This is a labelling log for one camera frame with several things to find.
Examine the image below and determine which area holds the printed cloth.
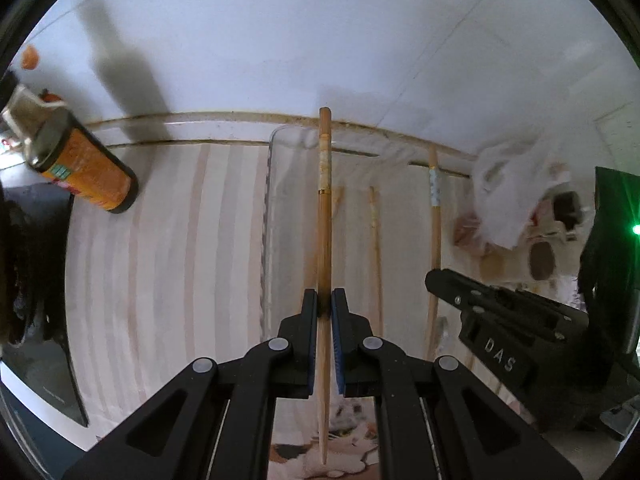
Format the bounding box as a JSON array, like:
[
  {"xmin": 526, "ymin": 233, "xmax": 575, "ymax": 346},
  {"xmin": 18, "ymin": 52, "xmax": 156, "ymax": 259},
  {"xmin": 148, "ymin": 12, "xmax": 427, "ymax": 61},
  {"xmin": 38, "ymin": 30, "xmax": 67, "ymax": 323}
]
[{"xmin": 270, "ymin": 394, "xmax": 382, "ymax": 480}]

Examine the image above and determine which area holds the thin plain wooden chopstick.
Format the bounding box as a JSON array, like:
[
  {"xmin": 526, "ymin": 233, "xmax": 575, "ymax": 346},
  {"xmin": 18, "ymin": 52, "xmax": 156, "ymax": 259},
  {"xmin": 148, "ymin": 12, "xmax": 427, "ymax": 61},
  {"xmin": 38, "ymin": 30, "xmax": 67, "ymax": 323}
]
[{"xmin": 368, "ymin": 186, "xmax": 385, "ymax": 346}]

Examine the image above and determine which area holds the striped tablecloth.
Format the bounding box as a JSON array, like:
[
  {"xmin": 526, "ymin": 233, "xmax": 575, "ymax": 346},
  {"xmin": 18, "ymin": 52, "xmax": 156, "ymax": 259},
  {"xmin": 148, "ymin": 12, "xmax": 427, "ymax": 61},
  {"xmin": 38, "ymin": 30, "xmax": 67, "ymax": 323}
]
[{"xmin": 65, "ymin": 141, "xmax": 483, "ymax": 461}]

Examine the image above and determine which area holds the orange gas canister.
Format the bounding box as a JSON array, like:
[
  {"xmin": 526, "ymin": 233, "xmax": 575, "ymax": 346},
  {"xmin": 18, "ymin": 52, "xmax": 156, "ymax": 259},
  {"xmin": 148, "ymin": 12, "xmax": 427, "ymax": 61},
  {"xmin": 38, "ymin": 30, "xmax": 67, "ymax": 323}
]
[{"xmin": 1, "ymin": 85, "xmax": 139, "ymax": 214}]

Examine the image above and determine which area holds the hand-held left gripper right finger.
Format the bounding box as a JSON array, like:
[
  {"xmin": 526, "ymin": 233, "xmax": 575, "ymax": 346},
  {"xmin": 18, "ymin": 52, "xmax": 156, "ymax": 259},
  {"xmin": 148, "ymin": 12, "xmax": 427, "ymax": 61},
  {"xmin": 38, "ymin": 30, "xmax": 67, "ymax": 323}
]
[{"xmin": 331, "ymin": 288, "xmax": 584, "ymax": 480}]

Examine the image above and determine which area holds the clear plastic container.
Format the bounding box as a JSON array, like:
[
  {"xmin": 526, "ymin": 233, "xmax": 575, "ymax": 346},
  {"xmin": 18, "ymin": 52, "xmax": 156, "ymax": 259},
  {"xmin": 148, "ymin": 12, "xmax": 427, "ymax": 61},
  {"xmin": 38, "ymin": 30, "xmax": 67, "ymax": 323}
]
[{"xmin": 259, "ymin": 124, "xmax": 361, "ymax": 343}]

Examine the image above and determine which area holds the wooden chopstick with gold band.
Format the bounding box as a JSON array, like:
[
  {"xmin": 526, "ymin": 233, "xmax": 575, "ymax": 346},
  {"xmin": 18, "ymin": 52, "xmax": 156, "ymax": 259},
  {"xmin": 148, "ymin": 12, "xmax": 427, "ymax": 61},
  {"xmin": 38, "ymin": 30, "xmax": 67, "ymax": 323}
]
[{"xmin": 317, "ymin": 107, "xmax": 334, "ymax": 466}]

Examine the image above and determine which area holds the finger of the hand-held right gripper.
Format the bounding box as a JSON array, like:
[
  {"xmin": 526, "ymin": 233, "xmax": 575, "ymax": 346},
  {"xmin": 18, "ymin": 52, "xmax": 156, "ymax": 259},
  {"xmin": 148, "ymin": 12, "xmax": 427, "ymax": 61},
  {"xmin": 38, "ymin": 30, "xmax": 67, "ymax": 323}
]
[{"xmin": 424, "ymin": 268, "xmax": 592, "ymax": 343}]

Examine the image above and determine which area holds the white plastic bag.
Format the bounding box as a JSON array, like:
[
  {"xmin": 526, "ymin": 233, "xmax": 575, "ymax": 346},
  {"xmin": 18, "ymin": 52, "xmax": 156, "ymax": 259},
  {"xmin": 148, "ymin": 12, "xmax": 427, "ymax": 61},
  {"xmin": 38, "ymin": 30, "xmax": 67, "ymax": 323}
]
[{"xmin": 471, "ymin": 127, "xmax": 572, "ymax": 252}]

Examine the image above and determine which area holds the wooden chopstick with white pattern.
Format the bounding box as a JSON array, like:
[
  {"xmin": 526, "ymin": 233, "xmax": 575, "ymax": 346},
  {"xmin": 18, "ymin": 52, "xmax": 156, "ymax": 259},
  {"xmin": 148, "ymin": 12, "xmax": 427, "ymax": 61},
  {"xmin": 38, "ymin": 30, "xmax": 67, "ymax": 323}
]
[{"xmin": 424, "ymin": 144, "xmax": 444, "ymax": 363}]

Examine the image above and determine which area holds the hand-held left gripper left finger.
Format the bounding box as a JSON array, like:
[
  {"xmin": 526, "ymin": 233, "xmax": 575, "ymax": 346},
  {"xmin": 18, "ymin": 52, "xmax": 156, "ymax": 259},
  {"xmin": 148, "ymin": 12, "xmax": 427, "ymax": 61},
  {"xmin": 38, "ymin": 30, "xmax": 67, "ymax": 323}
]
[{"xmin": 62, "ymin": 288, "xmax": 321, "ymax": 480}]

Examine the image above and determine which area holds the round brown cup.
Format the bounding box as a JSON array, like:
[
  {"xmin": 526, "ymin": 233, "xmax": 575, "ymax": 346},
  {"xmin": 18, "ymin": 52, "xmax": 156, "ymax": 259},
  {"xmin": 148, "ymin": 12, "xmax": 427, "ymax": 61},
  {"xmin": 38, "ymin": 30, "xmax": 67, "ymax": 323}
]
[{"xmin": 529, "ymin": 241, "xmax": 558, "ymax": 282}]

